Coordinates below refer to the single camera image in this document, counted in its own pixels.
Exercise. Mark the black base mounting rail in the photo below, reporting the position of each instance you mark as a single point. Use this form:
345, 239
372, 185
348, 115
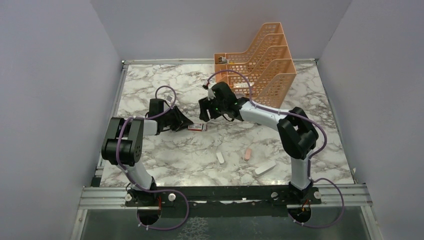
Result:
220, 201

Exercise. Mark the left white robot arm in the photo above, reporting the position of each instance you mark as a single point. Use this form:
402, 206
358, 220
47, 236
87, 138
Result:
123, 142

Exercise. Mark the orange plastic file organizer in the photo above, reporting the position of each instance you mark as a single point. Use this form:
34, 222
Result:
267, 64

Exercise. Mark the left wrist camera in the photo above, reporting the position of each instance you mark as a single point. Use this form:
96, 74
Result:
169, 99

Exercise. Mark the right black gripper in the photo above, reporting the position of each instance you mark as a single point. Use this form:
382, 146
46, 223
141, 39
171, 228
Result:
205, 104

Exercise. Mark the binder clips in organizer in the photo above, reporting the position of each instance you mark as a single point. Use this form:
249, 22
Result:
222, 60

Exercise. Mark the clear packet in organizer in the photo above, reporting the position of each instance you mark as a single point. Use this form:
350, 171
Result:
242, 85

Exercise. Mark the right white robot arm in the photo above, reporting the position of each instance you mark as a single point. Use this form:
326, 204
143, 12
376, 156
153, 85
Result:
296, 131

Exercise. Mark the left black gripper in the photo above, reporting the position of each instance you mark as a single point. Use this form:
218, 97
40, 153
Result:
181, 121

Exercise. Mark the pink stapler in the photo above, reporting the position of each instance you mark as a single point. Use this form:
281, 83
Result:
247, 155

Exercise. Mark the red white staple box sleeve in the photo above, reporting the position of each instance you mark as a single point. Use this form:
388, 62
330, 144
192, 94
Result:
198, 127

